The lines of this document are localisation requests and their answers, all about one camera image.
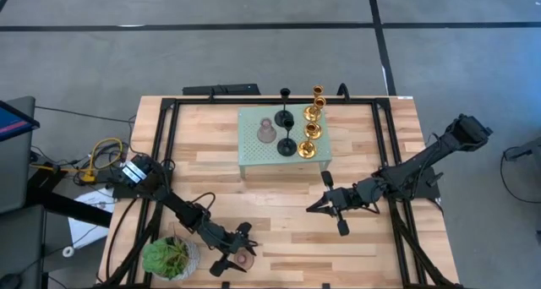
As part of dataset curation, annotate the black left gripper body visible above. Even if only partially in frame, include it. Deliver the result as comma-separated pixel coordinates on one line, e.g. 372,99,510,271
206,221,254,277

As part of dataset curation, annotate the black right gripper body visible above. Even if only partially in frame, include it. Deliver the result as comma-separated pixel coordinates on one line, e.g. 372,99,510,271
321,171,360,237

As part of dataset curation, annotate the pink ribbed glass candle holder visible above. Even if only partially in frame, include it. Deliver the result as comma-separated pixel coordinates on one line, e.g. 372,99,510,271
233,249,256,270
256,117,278,145

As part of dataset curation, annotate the gold metal candlestick holder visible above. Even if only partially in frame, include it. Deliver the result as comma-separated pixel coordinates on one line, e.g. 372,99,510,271
297,122,319,161
303,96,327,141
303,84,325,123

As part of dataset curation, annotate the black metal candlestick holder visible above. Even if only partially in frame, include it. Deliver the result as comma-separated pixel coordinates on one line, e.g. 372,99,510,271
273,87,294,128
276,117,298,158

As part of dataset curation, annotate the green succulent in white pot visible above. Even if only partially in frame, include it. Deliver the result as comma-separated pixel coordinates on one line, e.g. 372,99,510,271
141,236,200,281

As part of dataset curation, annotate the green perforated metal shelf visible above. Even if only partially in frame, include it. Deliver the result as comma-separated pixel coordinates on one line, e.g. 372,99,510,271
236,104,333,180

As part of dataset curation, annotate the white paper sheet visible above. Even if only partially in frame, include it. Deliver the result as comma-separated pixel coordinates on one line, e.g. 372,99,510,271
67,187,116,250

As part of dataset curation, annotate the flat black box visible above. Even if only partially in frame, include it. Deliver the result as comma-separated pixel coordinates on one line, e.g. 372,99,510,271
182,83,261,97

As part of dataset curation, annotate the black stand beam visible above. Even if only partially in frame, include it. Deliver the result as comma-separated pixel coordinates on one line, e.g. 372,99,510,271
25,170,113,229

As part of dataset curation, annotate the dark screen with blue display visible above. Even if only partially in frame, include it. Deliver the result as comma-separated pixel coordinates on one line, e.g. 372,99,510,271
0,99,41,143

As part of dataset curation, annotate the black aluminium rail frame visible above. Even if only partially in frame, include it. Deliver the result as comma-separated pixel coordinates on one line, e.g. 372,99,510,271
99,95,466,289

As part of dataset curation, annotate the yellow cable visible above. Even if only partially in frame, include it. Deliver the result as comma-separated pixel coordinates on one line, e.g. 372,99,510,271
29,136,124,184

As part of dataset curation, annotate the black floor cable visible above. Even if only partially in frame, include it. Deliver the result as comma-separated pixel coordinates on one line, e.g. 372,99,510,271
500,147,541,205
36,106,134,124

